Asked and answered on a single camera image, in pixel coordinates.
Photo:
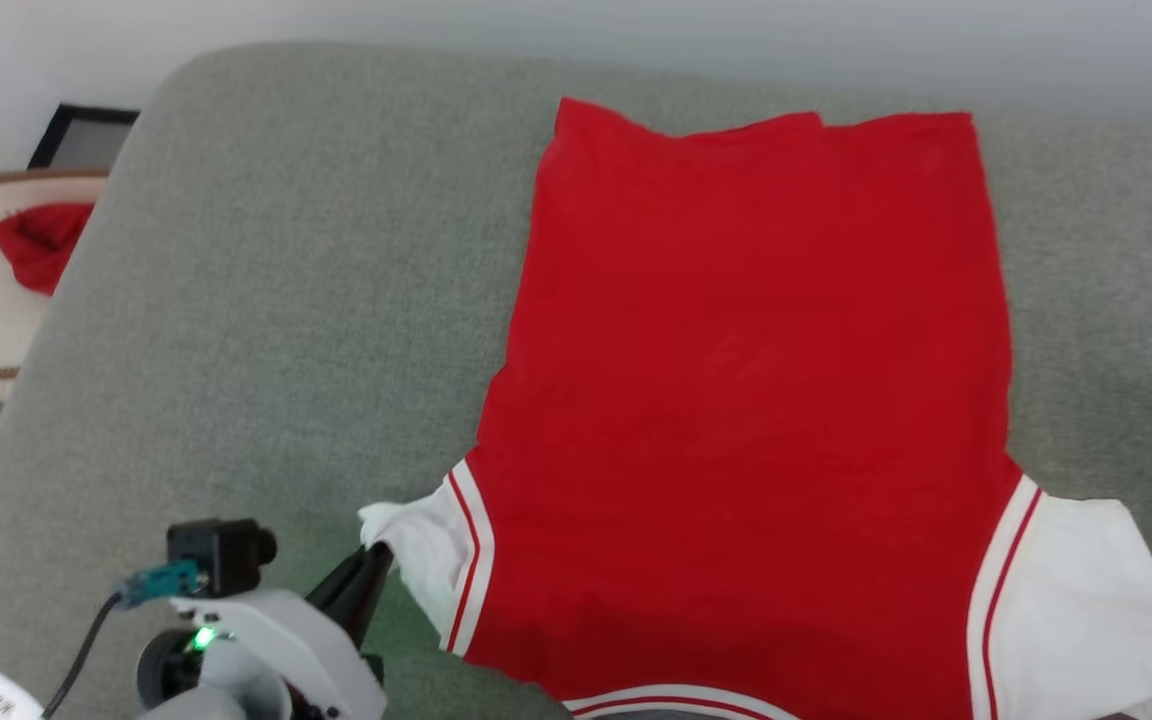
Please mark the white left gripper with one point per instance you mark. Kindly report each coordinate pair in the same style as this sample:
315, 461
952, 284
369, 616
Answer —
321, 670

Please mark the red and white basketball jersey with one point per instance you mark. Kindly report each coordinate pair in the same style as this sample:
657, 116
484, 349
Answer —
756, 400

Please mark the red cloth in basket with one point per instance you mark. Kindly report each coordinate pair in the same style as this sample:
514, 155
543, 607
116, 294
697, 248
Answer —
41, 245

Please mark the black framed panel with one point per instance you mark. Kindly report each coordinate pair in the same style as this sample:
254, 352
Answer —
81, 135

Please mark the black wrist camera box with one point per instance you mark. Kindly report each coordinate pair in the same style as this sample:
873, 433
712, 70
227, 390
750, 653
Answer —
221, 555

